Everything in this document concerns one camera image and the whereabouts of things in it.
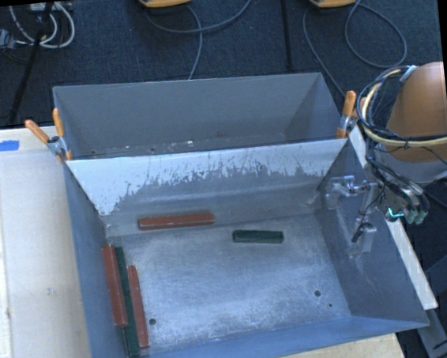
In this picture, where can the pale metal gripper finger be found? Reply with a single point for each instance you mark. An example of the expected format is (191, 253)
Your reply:
(341, 189)
(366, 234)

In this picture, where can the dark green flat block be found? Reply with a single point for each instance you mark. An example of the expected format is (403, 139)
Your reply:
(258, 237)
(131, 331)

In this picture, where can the grey metal bin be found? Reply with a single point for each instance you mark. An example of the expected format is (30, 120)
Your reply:
(226, 285)

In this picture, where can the red-brown flat block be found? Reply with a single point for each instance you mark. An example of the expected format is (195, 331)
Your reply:
(114, 285)
(138, 306)
(176, 221)

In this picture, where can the pale wood flat board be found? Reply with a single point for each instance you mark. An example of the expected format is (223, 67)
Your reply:
(43, 272)

